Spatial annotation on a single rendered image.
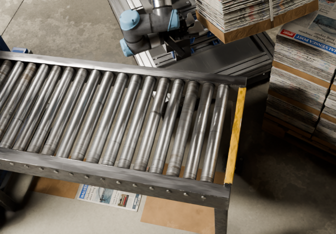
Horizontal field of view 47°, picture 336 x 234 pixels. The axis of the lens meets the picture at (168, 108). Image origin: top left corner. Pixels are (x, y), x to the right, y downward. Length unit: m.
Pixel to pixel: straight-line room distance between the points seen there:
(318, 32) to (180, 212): 1.18
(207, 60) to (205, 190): 1.27
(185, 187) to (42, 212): 1.21
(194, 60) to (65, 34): 1.17
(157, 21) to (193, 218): 1.18
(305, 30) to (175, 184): 0.90
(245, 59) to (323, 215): 1.01
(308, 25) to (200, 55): 0.90
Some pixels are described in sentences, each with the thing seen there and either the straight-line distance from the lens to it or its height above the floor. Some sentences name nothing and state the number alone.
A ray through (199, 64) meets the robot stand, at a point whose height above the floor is 0.21.
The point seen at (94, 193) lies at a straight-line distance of 2.39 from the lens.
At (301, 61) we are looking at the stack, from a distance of 1.89.
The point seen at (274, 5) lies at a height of 1.14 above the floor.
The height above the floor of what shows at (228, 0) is 1.21.
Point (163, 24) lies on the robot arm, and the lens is 1.47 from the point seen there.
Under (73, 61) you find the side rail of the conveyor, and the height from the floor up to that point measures 0.80.
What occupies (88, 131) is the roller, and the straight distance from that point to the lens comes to 1.63.
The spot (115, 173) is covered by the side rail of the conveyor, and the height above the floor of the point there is 0.80.
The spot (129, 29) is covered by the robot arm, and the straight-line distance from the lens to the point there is 1.47.
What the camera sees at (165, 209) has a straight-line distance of 2.27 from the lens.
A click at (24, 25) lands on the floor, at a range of 3.48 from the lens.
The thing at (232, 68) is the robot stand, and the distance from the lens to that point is 2.47.
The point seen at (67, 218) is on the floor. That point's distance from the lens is 2.39.
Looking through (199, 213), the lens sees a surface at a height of 0.00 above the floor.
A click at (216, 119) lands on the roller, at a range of 1.57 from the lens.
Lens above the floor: 2.12
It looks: 55 degrees down
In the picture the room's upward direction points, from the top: 11 degrees counter-clockwise
